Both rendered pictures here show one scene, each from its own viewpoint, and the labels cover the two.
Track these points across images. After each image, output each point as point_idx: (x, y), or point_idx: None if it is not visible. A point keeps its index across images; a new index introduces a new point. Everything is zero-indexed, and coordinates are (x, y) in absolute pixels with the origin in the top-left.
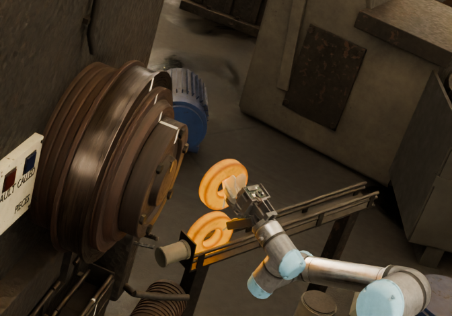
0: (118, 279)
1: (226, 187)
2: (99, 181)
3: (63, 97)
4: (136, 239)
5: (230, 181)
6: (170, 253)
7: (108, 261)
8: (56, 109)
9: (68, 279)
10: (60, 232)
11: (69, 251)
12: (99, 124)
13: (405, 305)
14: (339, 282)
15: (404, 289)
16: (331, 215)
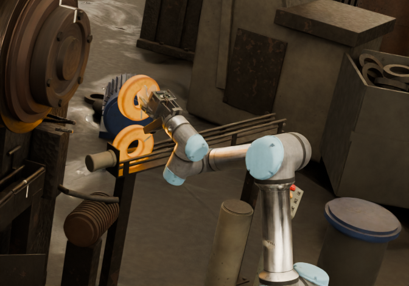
0: (51, 177)
1: (140, 97)
2: (6, 41)
3: None
4: (64, 140)
5: (142, 90)
6: (97, 158)
7: (42, 162)
8: None
9: (5, 171)
10: None
11: (2, 141)
12: None
13: (285, 152)
14: (238, 160)
15: (283, 140)
16: (244, 139)
